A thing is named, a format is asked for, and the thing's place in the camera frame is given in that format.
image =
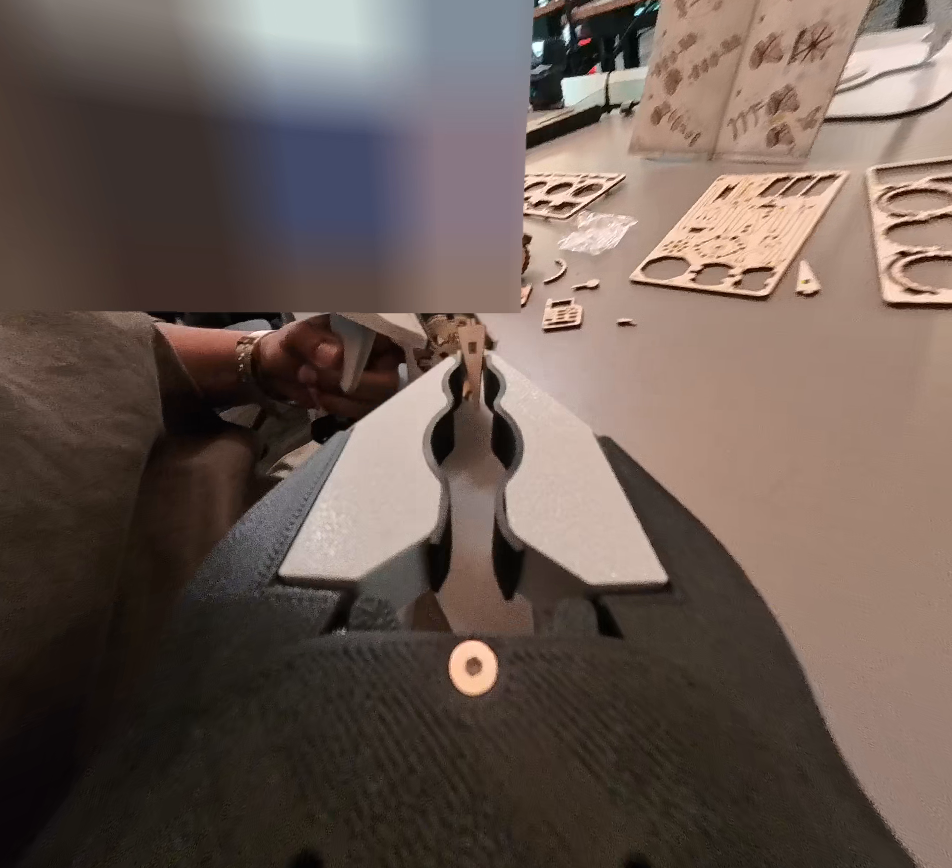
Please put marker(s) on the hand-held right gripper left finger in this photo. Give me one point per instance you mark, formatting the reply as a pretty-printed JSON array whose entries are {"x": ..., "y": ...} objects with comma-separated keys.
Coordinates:
[{"x": 364, "y": 511}]

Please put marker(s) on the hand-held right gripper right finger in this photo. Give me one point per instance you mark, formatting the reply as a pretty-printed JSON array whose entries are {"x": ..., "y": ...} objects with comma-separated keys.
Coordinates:
[{"x": 580, "y": 511}]

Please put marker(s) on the wooden toothed frame piece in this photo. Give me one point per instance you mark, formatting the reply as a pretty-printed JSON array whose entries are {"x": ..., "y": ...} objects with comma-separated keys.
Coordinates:
[{"x": 439, "y": 340}]

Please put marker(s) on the small wooden wedge piece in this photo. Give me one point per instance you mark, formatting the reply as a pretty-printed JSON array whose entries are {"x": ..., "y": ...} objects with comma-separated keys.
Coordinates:
[
  {"x": 471, "y": 355},
  {"x": 807, "y": 280}
]

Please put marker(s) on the person's left forearm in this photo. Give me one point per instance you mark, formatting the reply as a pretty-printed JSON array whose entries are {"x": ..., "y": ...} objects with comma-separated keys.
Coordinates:
[{"x": 201, "y": 362}]

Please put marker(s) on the grey desk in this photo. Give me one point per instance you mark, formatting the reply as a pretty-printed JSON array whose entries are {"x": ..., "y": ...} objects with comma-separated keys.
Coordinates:
[{"x": 744, "y": 437}]

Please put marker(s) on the person's left hand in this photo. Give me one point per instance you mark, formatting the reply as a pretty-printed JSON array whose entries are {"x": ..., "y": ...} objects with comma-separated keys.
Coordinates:
[{"x": 297, "y": 362}]

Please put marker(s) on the wooden keypad-like panel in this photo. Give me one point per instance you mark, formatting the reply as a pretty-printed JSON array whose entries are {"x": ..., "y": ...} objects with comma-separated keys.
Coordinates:
[{"x": 563, "y": 314}]

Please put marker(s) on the wooden motorcycle model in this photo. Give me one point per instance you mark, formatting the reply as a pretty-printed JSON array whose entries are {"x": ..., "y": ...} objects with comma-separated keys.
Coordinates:
[{"x": 526, "y": 254}]

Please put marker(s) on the curved wooden piece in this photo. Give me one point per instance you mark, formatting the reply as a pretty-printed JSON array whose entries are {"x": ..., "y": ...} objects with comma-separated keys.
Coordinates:
[{"x": 558, "y": 273}]

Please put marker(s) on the wooden sheet with round cutouts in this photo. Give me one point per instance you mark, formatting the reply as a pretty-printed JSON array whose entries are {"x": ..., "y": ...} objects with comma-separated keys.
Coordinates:
[{"x": 573, "y": 195}]

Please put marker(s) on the clear plastic bag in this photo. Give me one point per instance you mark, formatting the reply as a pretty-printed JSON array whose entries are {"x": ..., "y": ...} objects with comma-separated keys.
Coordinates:
[{"x": 599, "y": 232}]

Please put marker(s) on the person's brown shirt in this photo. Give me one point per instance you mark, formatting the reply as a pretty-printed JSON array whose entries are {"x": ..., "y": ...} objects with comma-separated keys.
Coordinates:
[{"x": 74, "y": 474}]

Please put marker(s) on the large wooden parts sheet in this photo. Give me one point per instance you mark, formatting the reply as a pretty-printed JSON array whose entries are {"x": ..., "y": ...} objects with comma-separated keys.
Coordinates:
[{"x": 744, "y": 228}]

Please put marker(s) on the white box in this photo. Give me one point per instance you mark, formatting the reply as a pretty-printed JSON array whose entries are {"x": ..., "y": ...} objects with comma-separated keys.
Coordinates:
[{"x": 595, "y": 89}]

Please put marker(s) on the open instruction booklet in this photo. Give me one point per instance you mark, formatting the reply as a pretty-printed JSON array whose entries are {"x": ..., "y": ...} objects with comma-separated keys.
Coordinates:
[{"x": 744, "y": 50}]

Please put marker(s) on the white curved stand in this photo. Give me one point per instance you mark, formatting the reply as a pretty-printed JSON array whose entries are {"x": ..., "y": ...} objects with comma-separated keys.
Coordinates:
[{"x": 892, "y": 80}]

